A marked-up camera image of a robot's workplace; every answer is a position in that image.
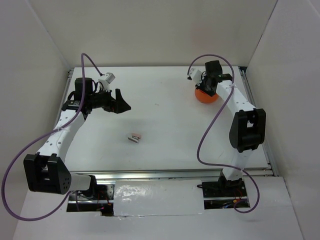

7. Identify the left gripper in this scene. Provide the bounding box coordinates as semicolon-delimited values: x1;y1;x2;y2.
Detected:
88;86;131;114

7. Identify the pink white mini stapler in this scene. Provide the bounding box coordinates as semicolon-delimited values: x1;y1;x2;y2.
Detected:
127;132;142;143

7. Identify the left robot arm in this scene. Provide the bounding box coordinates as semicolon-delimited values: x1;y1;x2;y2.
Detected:
23;72;131;200

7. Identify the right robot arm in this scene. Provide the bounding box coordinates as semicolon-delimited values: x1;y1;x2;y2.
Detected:
196;60;266;196

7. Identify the orange round organizer container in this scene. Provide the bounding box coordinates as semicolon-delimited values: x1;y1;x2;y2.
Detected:
194;86;219;104

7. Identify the white foam cover panel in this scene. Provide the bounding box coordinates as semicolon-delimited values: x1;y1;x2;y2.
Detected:
113;180;205;217

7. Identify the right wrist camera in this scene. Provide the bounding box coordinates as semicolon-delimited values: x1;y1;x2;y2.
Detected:
187;68;202;86

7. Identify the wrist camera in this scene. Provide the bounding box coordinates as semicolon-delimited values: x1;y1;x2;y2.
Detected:
98;72;116;92
187;68;202;86

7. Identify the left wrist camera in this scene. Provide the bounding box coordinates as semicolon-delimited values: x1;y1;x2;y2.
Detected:
98;72;116;92

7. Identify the aluminium table frame rail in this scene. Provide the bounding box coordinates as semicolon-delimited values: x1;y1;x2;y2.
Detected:
37;66;279;182

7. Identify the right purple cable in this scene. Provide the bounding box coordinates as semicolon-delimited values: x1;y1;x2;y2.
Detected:
187;53;261;214

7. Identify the purple cable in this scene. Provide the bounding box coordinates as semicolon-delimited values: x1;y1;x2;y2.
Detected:
187;53;261;214
1;52;106;222

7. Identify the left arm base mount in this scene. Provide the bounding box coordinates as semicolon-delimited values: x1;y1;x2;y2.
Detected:
66;176;115;217

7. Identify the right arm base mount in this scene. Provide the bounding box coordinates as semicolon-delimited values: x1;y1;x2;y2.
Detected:
196;176;250;210

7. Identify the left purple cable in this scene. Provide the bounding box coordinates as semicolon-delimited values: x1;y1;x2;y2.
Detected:
1;52;106;222

